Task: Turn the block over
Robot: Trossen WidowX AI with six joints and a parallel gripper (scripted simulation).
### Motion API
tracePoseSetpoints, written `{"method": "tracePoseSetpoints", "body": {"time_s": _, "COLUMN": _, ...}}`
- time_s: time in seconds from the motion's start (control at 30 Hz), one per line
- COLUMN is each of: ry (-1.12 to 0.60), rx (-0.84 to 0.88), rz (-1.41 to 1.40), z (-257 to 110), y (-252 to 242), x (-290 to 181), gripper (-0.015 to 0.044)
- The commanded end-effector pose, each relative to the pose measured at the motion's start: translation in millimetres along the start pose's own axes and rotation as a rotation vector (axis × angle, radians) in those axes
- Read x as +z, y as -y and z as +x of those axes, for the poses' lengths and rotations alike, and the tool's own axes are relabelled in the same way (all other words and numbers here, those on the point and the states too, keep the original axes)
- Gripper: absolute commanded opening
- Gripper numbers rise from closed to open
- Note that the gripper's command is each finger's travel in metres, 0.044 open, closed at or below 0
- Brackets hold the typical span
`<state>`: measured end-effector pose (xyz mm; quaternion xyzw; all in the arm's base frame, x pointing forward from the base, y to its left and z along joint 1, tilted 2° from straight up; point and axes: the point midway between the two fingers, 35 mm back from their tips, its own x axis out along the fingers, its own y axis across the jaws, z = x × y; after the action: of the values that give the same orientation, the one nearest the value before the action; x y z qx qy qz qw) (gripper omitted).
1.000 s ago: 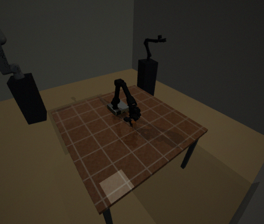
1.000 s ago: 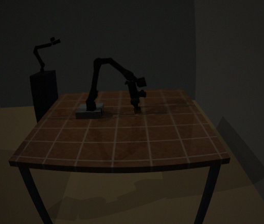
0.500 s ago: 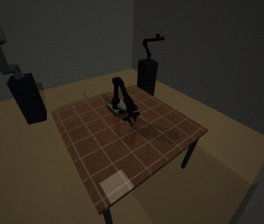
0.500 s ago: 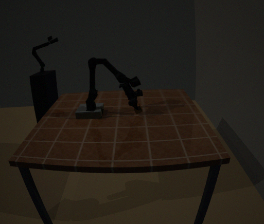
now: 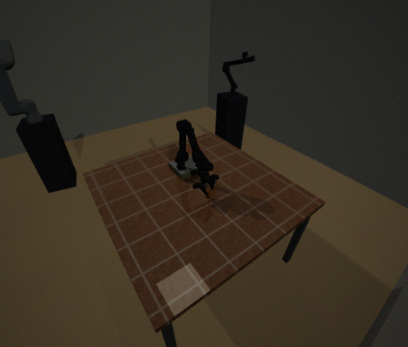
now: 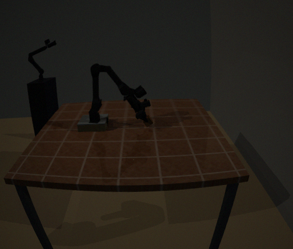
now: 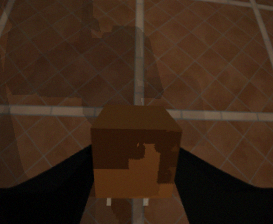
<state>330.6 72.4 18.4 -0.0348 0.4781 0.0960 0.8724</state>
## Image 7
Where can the orange block with dark square marking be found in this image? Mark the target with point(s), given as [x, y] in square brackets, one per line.
[135, 151]

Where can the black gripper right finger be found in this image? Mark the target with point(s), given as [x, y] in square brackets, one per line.
[212, 196]

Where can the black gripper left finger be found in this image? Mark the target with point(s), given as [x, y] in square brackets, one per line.
[56, 196]

